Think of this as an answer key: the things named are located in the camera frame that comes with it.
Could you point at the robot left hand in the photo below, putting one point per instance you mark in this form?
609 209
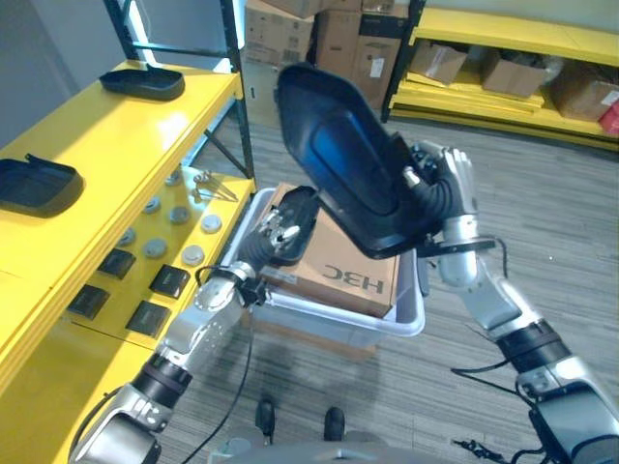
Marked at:
261 249

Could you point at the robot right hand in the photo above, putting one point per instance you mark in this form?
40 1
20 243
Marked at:
452 193

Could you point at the small black sole-shaped part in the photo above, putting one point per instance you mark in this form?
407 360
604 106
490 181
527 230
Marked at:
300 208

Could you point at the large black sole-shaped part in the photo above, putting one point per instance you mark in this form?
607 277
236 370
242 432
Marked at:
348 159

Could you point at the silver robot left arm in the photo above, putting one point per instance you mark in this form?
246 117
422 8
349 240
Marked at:
193 333

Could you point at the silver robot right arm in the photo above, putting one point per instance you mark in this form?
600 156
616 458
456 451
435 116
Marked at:
527 338

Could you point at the brown H3C cardboard box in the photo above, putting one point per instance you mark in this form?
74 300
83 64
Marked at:
338 263

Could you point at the small black square box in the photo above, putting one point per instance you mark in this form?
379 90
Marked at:
88 302
169 281
148 319
116 264

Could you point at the grey plastic box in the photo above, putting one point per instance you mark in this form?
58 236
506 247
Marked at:
338 321

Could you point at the open cardboard box dark contents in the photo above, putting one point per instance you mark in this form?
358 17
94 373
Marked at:
512 77

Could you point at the cardboard box with black top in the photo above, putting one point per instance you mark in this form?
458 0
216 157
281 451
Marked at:
379 58

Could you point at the wide brown cardboard box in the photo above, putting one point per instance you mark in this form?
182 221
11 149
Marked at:
582 94

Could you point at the long yellow shelf rack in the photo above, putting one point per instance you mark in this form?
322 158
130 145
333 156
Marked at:
508 34

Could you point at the tall cardboard box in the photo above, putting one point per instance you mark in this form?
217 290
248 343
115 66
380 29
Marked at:
338 43

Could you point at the large stacked cardboard box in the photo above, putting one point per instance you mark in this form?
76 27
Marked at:
278 36

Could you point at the flat cardboard box topmost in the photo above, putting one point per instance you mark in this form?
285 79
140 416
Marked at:
314 7

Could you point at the round silver disc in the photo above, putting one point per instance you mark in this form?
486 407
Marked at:
179 214
127 236
155 248
193 254
152 205
211 223

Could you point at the short metal bolt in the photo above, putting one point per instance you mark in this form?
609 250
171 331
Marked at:
202 178

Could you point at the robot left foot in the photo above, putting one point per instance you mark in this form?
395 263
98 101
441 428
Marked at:
265 416

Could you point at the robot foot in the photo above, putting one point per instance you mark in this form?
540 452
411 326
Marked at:
265 416
334 423

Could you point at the red package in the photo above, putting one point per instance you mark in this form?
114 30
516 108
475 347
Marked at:
610 120

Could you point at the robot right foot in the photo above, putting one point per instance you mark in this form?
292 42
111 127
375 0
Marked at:
334 423

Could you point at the black sole-shaped tray part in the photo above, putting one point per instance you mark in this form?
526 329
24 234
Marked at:
36 186
145 83

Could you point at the silver robot torso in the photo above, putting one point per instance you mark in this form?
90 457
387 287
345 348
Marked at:
314 452

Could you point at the yellow shelf rack black frame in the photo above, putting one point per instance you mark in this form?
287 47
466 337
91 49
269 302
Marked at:
111 145

